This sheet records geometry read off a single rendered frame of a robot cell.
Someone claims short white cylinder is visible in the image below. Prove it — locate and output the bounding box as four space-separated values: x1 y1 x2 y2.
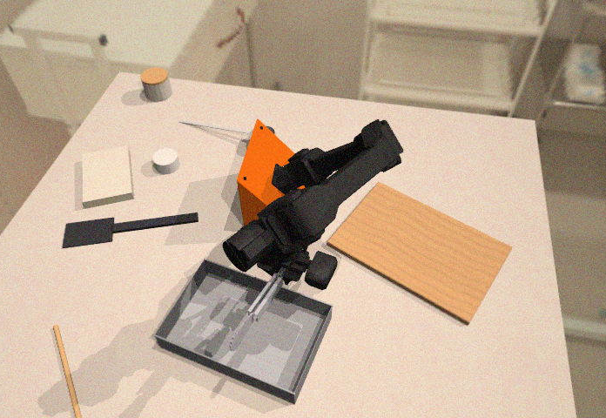
153 148 180 174

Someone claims small grey jar with orange lid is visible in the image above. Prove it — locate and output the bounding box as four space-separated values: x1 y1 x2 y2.
140 67 172 102

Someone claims dark grey spatula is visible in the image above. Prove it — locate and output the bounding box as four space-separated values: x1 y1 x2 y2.
62 212 199 248

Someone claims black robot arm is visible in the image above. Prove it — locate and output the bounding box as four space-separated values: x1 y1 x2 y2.
223 119 403 272

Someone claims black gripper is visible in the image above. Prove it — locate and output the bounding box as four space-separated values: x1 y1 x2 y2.
257 247 338 290

